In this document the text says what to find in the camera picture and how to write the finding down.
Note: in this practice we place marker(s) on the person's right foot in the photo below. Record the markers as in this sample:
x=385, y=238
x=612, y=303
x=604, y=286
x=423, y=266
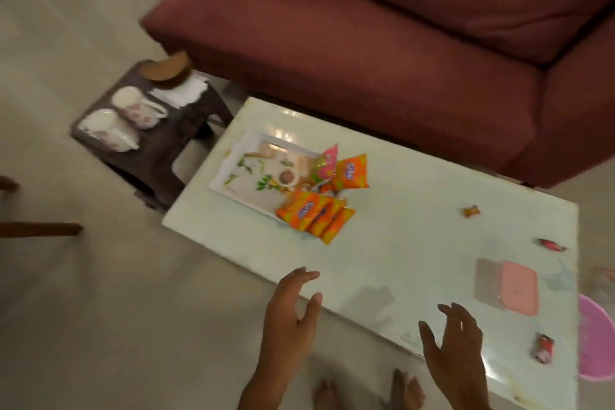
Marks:
x=406, y=393

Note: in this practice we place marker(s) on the clear container with pink lid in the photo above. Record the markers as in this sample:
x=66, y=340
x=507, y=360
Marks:
x=519, y=287

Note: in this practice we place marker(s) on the floral mug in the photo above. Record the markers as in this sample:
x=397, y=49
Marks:
x=134, y=107
x=105, y=128

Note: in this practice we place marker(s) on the person's right hand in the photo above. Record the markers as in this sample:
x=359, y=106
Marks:
x=459, y=361

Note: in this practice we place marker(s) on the person's right forearm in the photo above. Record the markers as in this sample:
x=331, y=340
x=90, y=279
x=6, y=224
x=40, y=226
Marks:
x=471, y=408

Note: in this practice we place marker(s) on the pink snack packet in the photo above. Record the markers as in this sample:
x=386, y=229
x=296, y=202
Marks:
x=324, y=164

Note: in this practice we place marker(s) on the gold candy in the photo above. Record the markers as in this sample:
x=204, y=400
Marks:
x=472, y=211

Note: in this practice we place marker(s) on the red white candy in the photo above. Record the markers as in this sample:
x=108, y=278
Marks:
x=544, y=349

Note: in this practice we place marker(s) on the brown wooden chair frame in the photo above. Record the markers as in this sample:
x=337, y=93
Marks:
x=38, y=230

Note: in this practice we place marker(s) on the person's left forearm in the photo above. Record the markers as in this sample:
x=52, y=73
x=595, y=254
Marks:
x=264, y=390

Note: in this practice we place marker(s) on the orange snack packet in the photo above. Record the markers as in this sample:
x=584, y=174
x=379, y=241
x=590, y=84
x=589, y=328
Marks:
x=350, y=174
x=300, y=210
x=327, y=223
x=338, y=230

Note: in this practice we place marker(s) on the white printed tray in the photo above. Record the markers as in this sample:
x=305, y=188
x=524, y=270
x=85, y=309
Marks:
x=250, y=193

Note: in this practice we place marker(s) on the clear pink-sealed zip bag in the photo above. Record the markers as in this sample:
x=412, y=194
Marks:
x=605, y=285

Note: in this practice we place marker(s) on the wooden napkin holder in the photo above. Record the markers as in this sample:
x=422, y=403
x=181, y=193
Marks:
x=163, y=69

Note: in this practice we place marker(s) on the person's left hand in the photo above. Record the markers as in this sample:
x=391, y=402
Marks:
x=283, y=333

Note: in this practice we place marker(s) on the pink round plate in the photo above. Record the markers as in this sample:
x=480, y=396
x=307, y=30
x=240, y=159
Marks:
x=598, y=342

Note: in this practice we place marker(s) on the white paper napkins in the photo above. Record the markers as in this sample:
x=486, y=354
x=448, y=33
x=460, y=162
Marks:
x=185, y=92

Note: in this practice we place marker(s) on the dark brown plastic stool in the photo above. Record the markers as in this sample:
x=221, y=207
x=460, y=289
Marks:
x=158, y=160

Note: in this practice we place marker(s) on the red fabric sofa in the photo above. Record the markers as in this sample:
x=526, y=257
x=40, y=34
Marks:
x=360, y=63

